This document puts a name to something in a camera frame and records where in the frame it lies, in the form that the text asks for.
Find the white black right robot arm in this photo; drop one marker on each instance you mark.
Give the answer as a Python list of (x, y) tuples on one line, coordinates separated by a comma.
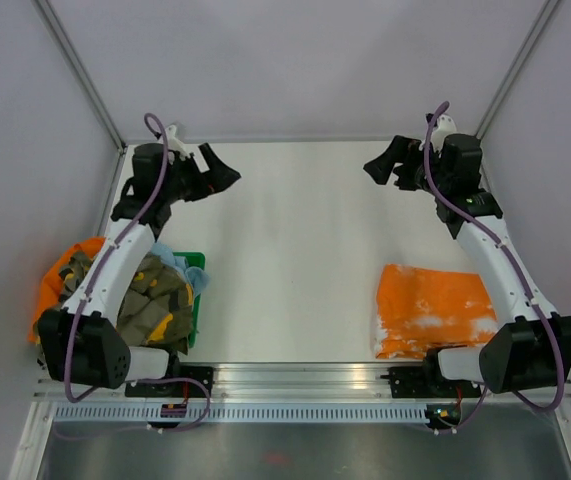
[(532, 347)]

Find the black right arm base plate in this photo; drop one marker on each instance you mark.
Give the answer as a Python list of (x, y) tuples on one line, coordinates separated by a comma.
[(411, 382)]

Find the orange garment in pile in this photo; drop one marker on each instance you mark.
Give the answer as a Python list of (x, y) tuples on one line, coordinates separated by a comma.
[(51, 284)]

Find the camouflage trousers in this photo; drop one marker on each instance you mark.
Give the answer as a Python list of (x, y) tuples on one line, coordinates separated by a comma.
[(156, 310)]

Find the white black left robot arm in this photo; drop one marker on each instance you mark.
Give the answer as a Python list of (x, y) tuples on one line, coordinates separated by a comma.
[(79, 340)]

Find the orange white tie-dye trousers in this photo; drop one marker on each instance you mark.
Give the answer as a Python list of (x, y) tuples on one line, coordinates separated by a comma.
[(420, 309)]

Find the green plastic bin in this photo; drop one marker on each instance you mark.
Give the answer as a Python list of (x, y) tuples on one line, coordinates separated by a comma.
[(196, 300)]

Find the aluminium frame post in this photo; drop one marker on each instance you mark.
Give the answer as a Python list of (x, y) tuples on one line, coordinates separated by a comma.
[(524, 53), (65, 45)]

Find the right aluminium frame post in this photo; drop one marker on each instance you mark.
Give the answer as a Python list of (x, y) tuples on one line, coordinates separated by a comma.
[(524, 53)]

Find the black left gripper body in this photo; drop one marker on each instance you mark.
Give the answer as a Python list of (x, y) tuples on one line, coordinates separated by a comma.
[(184, 173)]

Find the left aluminium frame post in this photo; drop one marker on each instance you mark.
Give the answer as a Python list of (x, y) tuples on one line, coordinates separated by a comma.
[(65, 45)]

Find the white slotted cable duct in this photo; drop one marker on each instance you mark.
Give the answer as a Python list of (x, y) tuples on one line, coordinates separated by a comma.
[(251, 413)]

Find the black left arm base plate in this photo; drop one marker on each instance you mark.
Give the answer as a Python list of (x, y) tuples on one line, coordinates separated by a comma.
[(201, 378)]

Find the aluminium mounting rail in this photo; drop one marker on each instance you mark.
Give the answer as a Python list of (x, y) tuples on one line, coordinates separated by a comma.
[(273, 382)]

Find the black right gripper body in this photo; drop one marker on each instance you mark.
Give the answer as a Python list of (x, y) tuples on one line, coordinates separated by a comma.
[(415, 175)]

